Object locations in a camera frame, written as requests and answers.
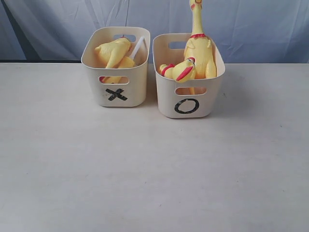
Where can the yellow rubber chicken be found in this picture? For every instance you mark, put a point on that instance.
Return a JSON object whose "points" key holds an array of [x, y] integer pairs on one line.
{"points": [[199, 46], [181, 72]]}

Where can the detached chicken head with tube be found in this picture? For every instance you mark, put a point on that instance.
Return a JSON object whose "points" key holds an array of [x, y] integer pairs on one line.
{"points": [[128, 62]]}

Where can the headless yellow chicken body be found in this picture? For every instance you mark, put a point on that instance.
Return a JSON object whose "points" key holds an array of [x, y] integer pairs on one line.
{"points": [[110, 54]]}

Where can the cream bin marked X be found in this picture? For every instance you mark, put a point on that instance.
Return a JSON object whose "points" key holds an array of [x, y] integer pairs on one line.
{"points": [[131, 90]]}

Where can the cream bin marked O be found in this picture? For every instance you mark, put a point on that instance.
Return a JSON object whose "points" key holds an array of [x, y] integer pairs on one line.
{"points": [[191, 99]]}

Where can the white backdrop curtain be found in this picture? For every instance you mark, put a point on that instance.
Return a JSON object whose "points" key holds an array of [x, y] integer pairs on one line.
{"points": [[245, 31]]}

